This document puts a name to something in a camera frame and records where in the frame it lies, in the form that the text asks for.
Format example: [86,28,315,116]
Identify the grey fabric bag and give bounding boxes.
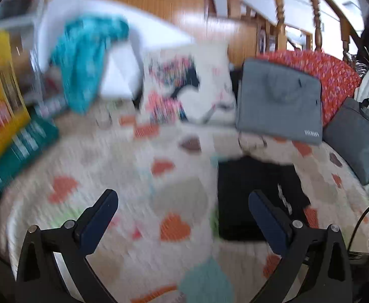
[322,97,369,186]

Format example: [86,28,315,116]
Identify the teal cloth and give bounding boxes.
[50,16,130,114]

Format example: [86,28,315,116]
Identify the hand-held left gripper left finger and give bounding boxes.
[16,189,119,303]

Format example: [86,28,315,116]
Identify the black pants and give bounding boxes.
[217,155,311,242]

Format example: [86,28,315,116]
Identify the heart print blanket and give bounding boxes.
[0,99,369,303]

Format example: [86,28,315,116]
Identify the green box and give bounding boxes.
[0,117,59,199]

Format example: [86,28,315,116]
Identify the grey laptop bag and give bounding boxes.
[236,58,324,146]

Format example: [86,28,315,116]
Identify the wooden railing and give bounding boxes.
[229,0,361,60]

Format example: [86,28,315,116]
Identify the black cable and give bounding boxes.
[347,207,369,256]

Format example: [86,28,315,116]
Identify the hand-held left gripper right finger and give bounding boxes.
[248,190,353,303]

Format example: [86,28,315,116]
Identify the red floral cushion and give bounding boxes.
[257,50,361,127]

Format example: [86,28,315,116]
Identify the printed figure pillow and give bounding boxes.
[140,41,237,125]

